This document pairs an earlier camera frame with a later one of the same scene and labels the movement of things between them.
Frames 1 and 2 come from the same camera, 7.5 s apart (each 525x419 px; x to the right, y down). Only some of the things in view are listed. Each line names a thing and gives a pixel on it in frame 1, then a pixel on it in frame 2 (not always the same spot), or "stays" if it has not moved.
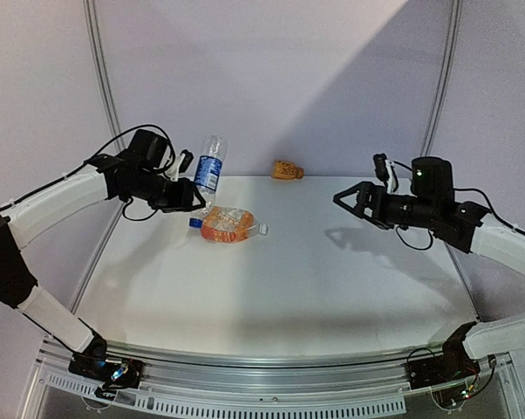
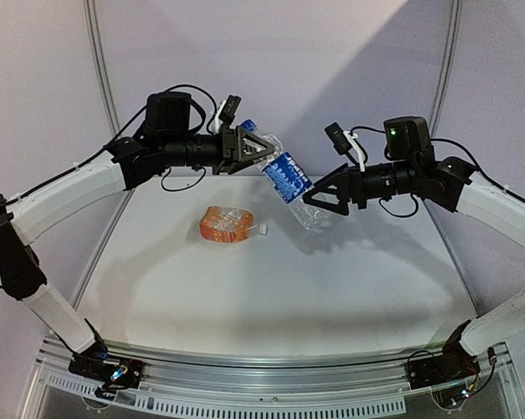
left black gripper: (183, 201) → (232, 148)
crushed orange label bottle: (229, 224) stays
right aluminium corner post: (446, 76) stays
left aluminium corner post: (92, 34) stays
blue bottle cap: (195, 223) → (249, 125)
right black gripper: (364, 189) → (346, 180)
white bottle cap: (263, 229) stays
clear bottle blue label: (208, 169) → (286, 178)
